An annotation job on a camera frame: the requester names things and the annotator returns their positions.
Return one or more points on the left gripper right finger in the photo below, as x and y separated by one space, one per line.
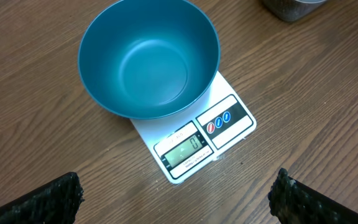
293 202

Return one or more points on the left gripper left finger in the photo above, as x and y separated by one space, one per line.
57 201

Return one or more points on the teal round bowl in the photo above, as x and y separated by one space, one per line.
149 59

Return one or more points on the white digital kitchen scale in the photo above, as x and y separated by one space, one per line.
185 142

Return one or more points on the clear plastic food container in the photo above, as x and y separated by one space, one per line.
292 10

